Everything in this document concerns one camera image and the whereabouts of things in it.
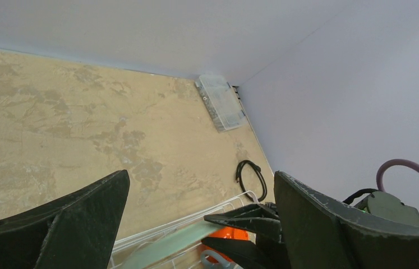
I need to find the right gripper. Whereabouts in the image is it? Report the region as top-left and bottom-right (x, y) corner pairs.
(201, 202), (291, 268)

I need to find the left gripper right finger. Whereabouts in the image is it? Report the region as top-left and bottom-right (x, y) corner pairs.
(274, 171), (419, 268)

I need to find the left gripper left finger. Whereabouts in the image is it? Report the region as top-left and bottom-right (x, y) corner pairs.
(0, 170), (130, 268)

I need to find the orange bowl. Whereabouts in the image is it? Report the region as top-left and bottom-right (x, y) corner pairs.
(202, 227), (250, 262)

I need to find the light green round plate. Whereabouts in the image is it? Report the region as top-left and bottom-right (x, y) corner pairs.
(120, 221), (223, 268)

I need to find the grey coffee mug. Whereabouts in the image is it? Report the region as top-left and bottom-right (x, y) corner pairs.
(200, 249), (242, 269)

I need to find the clear plastic organizer box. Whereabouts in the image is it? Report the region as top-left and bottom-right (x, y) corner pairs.
(195, 75), (248, 133)

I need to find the black coiled cable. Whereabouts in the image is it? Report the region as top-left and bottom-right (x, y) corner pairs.
(235, 159), (268, 203)

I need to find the white wire dish rack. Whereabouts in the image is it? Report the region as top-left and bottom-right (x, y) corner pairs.
(107, 191), (258, 268)

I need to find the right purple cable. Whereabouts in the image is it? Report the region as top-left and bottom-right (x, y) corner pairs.
(375, 159), (419, 205)

